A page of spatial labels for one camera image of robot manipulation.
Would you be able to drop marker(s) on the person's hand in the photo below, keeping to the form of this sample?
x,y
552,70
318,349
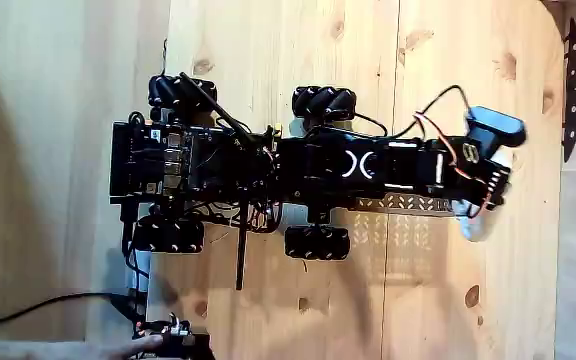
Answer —
x,y
140,345

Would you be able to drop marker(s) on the black mobile robot chassis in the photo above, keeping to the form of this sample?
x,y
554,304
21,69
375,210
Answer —
x,y
138,160

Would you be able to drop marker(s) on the black leader arm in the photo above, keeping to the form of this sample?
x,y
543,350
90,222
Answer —
x,y
183,345

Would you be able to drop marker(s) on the black mecanum wheel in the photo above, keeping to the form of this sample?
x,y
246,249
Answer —
x,y
323,102
168,235
183,92
318,242

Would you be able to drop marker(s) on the pale white sock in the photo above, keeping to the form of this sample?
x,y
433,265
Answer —
x,y
475,227

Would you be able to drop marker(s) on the black antenna rod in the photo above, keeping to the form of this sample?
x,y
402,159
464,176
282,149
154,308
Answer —
x,y
241,250
213,105

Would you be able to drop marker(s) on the black oval wrist camera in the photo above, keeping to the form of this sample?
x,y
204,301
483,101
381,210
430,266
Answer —
x,y
498,127

